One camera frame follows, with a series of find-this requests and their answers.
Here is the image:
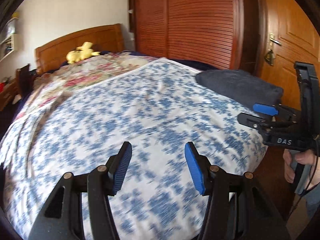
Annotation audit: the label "wooden louvered wardrobe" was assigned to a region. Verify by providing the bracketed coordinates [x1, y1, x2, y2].
[129, 0, 259, 73]

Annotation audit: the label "pink floral quilt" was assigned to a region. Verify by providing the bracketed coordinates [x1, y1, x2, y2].
[15, 50, 156, 120]

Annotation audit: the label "wooden headboard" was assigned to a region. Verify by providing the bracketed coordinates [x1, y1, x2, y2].
[35, 23, 125, 75]

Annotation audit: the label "blue floral white blanket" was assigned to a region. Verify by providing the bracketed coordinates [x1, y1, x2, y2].
[1, 59, 266, 239]

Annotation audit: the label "metal door handle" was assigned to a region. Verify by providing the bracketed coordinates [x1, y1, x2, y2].
[264, 33, 282, 66]

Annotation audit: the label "white wall shelf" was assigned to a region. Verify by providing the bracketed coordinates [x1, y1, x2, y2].
[1, 11, 19, 61]

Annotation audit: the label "wooden door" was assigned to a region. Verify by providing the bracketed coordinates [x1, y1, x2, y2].
[257, 0, 319, 109]

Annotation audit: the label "dark wooden chair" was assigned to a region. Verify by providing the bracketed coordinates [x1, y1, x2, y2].
[15, 64, 37, 98]

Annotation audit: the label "black trousers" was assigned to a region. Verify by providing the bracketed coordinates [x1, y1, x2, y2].
[195, 70, 284, 109]

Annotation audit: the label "yellow plush toy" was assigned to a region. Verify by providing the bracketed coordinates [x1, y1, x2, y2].
[66, 42, 100, 64]

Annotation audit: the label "right hand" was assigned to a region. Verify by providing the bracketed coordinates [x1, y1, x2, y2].
[283, 149, 319, 189]

